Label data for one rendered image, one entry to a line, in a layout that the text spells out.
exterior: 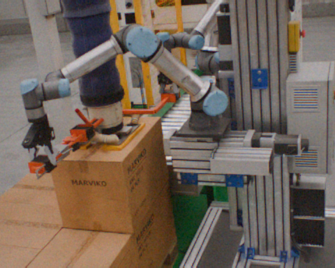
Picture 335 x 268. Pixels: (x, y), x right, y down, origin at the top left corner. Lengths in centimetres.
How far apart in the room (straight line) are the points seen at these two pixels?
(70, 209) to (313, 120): 128
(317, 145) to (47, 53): 233
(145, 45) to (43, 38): 206
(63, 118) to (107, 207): 174
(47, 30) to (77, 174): 173
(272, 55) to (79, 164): 105
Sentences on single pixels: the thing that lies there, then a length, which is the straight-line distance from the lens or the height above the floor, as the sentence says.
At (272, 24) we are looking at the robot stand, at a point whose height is 148.
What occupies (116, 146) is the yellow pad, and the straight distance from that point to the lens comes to 245.
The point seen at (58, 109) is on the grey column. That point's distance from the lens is 409.
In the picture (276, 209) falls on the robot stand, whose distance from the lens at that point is 264.
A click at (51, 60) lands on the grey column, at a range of 398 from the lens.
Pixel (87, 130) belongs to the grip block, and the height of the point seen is 110.
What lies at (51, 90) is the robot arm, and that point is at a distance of 201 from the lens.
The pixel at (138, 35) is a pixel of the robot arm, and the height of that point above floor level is 154.
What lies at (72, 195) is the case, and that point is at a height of 75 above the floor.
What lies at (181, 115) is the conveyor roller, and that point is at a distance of 403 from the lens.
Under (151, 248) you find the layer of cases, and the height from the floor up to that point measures 31.
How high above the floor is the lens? 188
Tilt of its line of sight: 22 degrees down
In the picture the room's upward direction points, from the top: 7 degrees counter-clockwise
